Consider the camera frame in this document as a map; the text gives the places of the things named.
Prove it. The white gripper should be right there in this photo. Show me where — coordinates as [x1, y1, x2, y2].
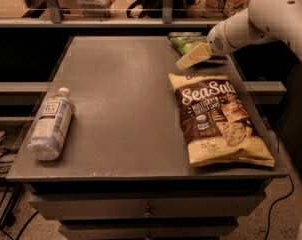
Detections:
[176, 19, 236, 70]

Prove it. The green jalapeno chip bag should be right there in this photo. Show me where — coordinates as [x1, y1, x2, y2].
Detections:
[168, 32, 227, 64]

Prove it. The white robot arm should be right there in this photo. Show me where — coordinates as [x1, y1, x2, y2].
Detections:
[207, 0, 302, 176]

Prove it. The black bag background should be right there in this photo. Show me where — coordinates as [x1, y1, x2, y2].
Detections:
[126, 0, 200, 18]

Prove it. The sea salt tortilla chip bag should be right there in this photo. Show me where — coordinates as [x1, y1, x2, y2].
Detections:
[169, 74, 275, 167]

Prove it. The blue label plastic water bottle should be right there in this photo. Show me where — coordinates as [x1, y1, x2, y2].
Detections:
[28, 87, 73, 161]

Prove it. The grey drawer cabinet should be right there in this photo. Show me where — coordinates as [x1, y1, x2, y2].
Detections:
[27, 184, 265, 240]

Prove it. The metal shelf rail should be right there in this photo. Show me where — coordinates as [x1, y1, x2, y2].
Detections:
[0, 0, 222, 31]

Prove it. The black cable right floor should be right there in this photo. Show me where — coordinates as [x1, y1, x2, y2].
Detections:
[263, 173, 295, 240]

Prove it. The black cables left floor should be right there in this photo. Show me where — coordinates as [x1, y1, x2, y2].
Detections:
[0, 123, 39, 240]

